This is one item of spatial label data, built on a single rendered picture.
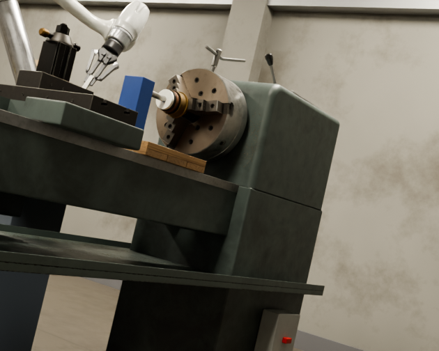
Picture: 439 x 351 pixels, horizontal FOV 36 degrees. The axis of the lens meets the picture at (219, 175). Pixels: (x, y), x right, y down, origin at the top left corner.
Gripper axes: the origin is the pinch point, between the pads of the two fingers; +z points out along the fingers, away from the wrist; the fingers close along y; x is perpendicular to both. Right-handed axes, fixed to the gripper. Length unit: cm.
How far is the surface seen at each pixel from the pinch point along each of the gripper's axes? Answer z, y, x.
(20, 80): 33, 2, 65
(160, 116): 3.2, -32.6, 18.9
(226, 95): -8, -49, 39
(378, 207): -89, -167, -161
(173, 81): -7.0, -30.5, 28.2
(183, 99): 1, -38, 38
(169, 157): 27, -45, 55
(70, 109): 42, -21, 93
